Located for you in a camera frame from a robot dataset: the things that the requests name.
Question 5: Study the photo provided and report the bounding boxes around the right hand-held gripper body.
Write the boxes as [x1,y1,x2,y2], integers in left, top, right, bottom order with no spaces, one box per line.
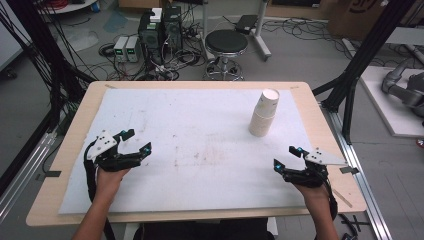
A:
[282,147,349,189]

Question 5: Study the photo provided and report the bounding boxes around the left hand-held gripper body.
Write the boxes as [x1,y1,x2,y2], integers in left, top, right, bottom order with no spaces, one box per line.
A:
[85,129,143,173]

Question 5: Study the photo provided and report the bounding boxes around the stack of nested paper cups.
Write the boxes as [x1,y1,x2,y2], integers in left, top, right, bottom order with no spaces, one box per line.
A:
[248,107,278,138]

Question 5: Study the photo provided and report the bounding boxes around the person's right hand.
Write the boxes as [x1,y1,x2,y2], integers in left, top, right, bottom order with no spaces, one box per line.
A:
[292,182,331,210]

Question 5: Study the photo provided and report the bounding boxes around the person's left hand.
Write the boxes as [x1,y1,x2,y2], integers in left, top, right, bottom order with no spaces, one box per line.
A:
[93,166,131,201]

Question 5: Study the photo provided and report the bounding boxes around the black tape piece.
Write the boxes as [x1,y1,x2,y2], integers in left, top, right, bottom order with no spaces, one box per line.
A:
[35,170,63,182]
[339,165,360,175]

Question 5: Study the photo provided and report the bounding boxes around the thin wooden stick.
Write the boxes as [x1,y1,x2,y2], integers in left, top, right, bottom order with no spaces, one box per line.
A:
[331,188,354,209]

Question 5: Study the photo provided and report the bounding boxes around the white table mat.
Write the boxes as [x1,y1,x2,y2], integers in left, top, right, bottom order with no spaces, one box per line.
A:
[58,87,334,215]

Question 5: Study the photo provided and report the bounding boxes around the black clamp parts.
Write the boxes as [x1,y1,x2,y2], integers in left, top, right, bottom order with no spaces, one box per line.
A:
[338,213,371,240]

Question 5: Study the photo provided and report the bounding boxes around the grey bench power supply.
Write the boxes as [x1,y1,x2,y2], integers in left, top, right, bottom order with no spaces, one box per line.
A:
[125,35,141,63]
[113,35,129,63]

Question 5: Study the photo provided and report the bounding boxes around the person's dark clothing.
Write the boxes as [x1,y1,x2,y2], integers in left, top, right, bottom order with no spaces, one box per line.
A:
[133,217,276,240]

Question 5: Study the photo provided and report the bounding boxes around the black computer tower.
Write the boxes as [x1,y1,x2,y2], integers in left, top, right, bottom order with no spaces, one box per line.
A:
[137,9,164,66]
[162,5,184,54]

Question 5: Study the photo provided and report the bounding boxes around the white floor board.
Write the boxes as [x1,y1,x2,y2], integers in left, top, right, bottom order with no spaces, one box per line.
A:
[359,64,424,139]

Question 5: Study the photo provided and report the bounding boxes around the black round stool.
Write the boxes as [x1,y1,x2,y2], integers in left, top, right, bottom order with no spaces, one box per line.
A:
[203,29,250,82]

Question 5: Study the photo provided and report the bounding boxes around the black flat device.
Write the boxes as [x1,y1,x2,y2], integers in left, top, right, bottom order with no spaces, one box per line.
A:
[234,14,259,36]

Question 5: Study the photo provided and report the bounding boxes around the brown cardboard box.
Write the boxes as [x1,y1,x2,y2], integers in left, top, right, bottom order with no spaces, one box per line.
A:
[327,0,406,42]

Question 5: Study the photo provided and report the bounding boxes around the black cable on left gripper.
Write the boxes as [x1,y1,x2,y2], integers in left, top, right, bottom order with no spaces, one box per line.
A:
[82,141,116,240]

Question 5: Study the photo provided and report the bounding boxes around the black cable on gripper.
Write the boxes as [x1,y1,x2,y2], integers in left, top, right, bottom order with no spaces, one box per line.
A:
[322,178,339,222]
[82,141,116,240]

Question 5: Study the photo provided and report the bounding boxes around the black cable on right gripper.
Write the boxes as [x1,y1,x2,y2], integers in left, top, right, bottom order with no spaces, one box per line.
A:
[322,178,339,222]

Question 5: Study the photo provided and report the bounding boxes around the aluminium rail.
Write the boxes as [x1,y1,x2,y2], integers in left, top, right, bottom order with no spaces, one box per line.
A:
[0,131,58,224]
[320,103,394,240]

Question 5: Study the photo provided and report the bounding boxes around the tangle of floor cables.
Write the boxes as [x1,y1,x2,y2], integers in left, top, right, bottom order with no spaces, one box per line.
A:
[84,43,208,82]

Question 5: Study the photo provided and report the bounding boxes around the black metal frame post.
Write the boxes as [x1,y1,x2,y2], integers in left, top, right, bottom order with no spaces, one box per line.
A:
[312,0,409,145]
[6,0,96,131]

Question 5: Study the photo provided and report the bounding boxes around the white metal stand frame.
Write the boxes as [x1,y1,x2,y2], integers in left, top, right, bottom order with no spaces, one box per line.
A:
[199,0,273,63]

